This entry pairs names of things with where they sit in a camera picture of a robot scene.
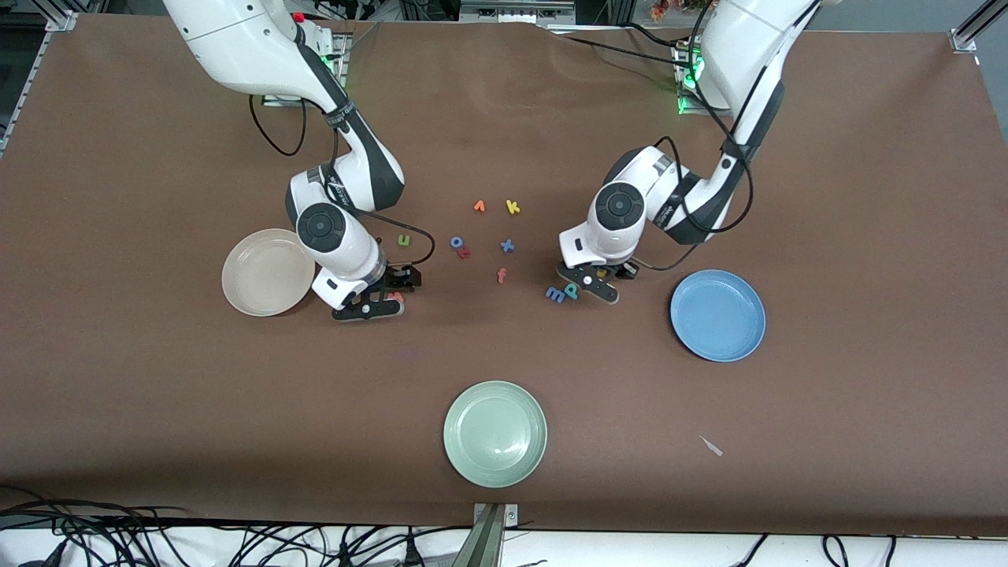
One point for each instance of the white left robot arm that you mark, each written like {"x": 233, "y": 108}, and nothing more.
{"x": 740, "y": 47}

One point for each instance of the pale green plate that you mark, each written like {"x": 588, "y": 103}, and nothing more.
{"x": 495, "y": 434}

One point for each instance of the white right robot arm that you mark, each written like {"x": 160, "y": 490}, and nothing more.
{"x": 236, "y": 39}

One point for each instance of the grey equipment box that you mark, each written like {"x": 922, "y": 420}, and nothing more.
{"x": 516, "y": 12}

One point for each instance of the blue plate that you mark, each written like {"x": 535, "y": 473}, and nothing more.
{"x": 717, "y": 316}

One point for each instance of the orange dried flowers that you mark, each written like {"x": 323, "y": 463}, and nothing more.
{"x": 669, "y": 8}

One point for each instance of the small white paper scrap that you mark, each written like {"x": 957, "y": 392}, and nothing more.
{"x": 713, "y": 447}

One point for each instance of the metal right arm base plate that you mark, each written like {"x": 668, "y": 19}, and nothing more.
{"x": 340, "y": 71}

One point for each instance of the aluminium frame profile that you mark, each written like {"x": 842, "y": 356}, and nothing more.
{"x": 35, "y": 71}
{"x": 972, "y": 27}

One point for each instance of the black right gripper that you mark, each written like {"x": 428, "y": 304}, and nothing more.
{"x": 399, "y": 278}

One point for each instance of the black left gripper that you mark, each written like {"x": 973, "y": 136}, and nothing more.
{"x": 624, "y": 269}

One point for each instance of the brown table cover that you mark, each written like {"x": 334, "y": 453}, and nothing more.
{"x": 504, "y": 354}

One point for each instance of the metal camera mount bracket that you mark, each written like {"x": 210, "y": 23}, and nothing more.
{"x": 488, "y": 543}

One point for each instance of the blue foam letter m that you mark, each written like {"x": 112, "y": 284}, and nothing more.
{"x": 555, "y": 294}

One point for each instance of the teal foam letter p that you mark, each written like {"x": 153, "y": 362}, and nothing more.
{"x": 572, "y": 290}

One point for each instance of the beige brown plate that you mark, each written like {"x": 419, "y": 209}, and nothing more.
{"x": 264, "y": 272}

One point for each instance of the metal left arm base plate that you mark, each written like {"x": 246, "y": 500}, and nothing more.
{"x": 693, "y": 110}

